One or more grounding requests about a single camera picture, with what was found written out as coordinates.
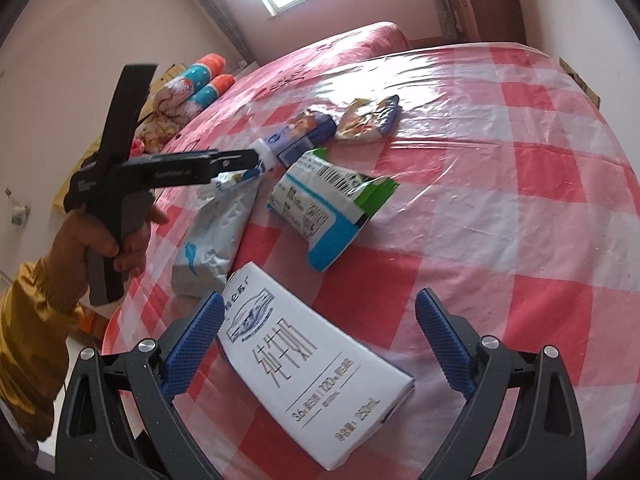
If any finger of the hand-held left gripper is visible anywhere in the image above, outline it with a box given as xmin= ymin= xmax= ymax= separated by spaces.
xmin=214 ymin=148 xmax=263 ymax=182

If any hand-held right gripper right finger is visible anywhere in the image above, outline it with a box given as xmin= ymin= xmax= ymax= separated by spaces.
xmin=415 ymin=287 xmax=588 ymax=480

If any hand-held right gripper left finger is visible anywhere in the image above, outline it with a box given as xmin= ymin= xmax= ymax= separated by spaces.
xmin=54 ymin=290 xmax=226 ymax=480

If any blue white cartoon packet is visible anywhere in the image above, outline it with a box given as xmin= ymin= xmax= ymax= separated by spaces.
xmin=249 ymin=112 xmax=335 ymax=170

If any white wet wipes pack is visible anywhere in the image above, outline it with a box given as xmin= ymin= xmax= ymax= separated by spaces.
xmin=171 ymin=170 xmax=263 ymax=297

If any green white milk carton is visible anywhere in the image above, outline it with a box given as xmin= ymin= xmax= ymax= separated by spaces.
xmin=266 ymin=147 xmax=401 ymax=273

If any white blue milk carton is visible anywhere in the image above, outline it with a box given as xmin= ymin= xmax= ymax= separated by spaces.
xmin=215 ymin=261 xmax=416 ymax=471

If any person's left forearm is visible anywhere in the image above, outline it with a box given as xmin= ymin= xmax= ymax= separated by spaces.
xmin=0 ymin=254 xmax=88 ymax=443

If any person's left hand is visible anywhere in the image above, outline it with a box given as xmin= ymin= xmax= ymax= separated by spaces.
xmin=52 ymin=199 xmax=171 ymax=292

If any floral pillow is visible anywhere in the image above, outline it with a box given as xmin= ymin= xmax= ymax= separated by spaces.
xmin=135 ymin=110 xmax=186 ymax=153

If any yellow headboard cloth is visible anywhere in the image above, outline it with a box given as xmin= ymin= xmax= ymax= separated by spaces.
xmin=52 ymin=132 xmax=118 ymax=211

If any rolled colourful blanket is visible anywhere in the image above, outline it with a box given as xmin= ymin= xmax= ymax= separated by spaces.
xmin=152 ymin=52 xmax=237 ymax=123

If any orange white cardboard box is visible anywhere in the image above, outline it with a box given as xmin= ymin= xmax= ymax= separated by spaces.
xmin=77 ymin=302 xmax=116 ymax=341

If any colourful snack packet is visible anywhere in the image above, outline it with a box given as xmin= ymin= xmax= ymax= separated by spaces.
xmin=334 ymin=95 xmax=401 ymax=145

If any red checkered tablecloth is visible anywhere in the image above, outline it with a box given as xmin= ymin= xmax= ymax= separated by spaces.
xmin=100 ymin=42 xmax=640 ymax=480

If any brown wooden cabinet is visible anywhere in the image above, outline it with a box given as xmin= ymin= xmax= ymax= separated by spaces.
xmin=440 ymin=0 xmax=526 ymax=43

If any small wall ornament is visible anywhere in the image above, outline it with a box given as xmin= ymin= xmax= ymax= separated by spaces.
xmin=7 ymin=187 xmax=31 ymax=231

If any wall socket plate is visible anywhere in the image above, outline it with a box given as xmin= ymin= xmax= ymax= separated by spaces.
xmin=559 ymin=57 xmax=600 ymax=108

